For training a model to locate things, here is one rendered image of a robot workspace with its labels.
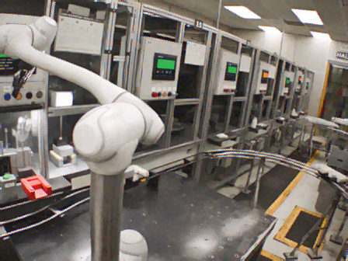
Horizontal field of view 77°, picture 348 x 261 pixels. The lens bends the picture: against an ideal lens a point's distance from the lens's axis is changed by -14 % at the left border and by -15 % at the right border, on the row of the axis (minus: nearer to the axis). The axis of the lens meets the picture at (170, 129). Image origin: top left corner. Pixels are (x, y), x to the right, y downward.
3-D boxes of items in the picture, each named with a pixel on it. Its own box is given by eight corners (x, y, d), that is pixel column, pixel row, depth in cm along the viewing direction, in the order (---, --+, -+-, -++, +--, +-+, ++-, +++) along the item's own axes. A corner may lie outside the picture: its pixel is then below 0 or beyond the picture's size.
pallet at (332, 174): (311, 172, 237) (314, 163, 234) (319, 172, 241) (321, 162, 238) (337, 188, 203) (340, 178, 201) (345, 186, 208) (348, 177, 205)
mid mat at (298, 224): (318, 259, 216) (318, 257, 216) (273, 238, 250) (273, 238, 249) (331, 219, 291) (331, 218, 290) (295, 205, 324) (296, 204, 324)
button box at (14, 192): (5, 201, 110) (1, 181, 107) (1, 194, 115) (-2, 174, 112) (19, 198, 116) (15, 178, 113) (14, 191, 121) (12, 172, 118)
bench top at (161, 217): (114, 384, 60) (114, 380, 59) (5, 229, 124) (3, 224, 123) (276, 222, 172) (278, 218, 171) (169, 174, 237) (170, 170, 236)
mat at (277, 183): (259, 230, 264) (259, 229, 264) (216, 210, 300) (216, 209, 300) (325, 143, 702) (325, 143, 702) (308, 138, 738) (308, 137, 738)
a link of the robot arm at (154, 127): (137, 87, 88) (115, 89, 75) (177, 119, 85) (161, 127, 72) (120, 116, 92) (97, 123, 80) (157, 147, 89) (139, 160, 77)
